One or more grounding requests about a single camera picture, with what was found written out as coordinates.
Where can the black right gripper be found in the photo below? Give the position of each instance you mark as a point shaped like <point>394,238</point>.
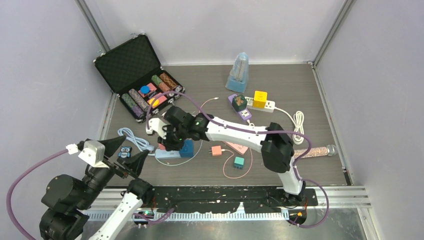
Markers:
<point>168,142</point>

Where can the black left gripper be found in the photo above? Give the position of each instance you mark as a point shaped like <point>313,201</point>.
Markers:
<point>133,164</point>

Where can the dark blue cube socket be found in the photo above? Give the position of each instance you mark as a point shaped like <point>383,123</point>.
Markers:
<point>187,151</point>

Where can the orange pink charger plug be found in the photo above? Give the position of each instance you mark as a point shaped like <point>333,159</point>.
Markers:
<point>216,150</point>

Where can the dark green cube socket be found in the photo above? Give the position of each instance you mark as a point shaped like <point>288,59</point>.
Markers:
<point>239,103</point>

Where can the teal charger plug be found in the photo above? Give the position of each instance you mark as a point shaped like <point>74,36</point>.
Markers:
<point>238,162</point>

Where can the yellow cube socket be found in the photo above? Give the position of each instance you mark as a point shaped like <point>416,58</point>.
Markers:
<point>260,99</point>

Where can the pink cube socket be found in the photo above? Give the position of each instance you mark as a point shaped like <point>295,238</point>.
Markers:
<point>161,147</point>

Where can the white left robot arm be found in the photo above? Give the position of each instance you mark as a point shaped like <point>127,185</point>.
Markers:
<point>66,197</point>

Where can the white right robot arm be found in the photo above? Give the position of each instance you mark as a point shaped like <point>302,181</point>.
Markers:
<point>272,142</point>

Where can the blue owl figurine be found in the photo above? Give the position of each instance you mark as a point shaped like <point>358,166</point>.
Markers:
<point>125,152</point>

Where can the light blue power strip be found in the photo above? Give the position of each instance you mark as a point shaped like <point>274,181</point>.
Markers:
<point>165,155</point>

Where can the pink power strip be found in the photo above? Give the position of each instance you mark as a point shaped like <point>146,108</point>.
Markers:
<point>240,149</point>

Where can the blue wrapped metronome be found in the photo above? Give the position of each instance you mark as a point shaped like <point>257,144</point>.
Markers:
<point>239,75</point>

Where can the black chip case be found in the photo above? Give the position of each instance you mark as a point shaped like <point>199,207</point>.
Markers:
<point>134,72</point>

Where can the glittery small cylinder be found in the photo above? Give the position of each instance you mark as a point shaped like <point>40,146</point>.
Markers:
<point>329,150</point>

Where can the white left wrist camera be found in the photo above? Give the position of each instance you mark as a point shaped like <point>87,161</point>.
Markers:
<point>92,152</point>

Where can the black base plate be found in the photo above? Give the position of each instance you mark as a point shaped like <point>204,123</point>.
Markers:
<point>225,199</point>

